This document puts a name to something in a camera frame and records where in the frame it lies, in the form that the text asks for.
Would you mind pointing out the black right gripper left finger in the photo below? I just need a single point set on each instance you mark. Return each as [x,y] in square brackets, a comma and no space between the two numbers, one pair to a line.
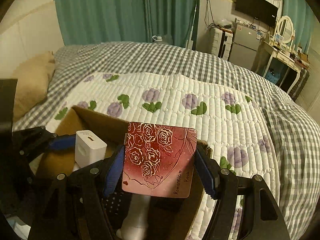
[71,207]

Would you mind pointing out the white plastic bottle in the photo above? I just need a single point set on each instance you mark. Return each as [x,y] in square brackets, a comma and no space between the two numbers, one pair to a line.
[135,225]

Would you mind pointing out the floral quilted bedspread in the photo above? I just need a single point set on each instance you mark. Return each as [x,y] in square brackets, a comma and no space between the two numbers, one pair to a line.
[228,120]

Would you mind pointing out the blue laundry basket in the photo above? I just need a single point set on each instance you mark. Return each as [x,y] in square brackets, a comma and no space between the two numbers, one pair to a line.
[272,76]

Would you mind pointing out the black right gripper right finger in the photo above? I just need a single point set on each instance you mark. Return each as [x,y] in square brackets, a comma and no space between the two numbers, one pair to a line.
[261,217]

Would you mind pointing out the oval vanity mirror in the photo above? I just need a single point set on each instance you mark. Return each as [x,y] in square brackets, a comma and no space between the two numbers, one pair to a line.
[284,30]

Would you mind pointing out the white vanity table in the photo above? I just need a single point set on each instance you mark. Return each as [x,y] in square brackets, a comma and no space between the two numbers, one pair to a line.
[280,56]

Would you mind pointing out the open cardboard box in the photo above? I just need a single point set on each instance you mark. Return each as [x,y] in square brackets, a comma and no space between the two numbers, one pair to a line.
[168,218]

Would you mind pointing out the grey checked bed sheet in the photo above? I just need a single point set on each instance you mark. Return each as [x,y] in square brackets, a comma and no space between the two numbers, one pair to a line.
[294,133]

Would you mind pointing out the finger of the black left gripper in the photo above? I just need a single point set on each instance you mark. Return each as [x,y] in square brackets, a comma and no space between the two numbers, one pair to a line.
[62,142]

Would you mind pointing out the black wall television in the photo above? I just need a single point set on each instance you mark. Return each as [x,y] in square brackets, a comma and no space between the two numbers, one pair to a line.
[261,10]

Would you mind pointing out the clear water jug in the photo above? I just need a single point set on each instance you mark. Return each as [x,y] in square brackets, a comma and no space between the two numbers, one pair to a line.
[166,39]

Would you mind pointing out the green curtain by window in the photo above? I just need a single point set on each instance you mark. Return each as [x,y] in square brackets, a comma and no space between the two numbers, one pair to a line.
[302,17]

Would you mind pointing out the beige pillow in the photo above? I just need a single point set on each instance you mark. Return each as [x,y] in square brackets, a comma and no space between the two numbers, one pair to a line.
[33,78]

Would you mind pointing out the white suitcase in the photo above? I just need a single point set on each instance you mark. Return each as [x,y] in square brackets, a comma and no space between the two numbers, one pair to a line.
[221,42]

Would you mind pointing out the red rose tin box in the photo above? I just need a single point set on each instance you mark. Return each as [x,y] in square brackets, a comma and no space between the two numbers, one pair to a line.
[159,160]

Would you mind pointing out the white charger cube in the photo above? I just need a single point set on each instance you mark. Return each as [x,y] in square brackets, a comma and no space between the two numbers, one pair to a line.
[89,148]

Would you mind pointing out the silver mini fridge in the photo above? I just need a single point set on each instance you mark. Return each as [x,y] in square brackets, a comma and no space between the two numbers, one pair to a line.
[244,47]

